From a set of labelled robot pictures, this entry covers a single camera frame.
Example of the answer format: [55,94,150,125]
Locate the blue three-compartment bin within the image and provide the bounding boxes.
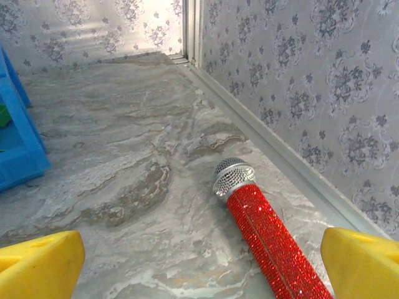
[0,42,53,193]

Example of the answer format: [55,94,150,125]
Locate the aluminium side frame rail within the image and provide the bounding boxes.
[170,54,399,242]

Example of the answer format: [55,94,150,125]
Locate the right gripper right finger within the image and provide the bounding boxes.
[320,227,399,299]

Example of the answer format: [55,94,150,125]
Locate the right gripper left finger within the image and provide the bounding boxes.
[0,230,86,299]

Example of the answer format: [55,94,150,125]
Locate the red glitter microphone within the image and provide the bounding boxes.
[212,157,335,299]

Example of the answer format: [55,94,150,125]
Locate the narrow green lego brick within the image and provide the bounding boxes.
[0,104,12,128]

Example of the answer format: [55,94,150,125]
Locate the aluminium corner post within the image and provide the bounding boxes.
[181,0,204,68]

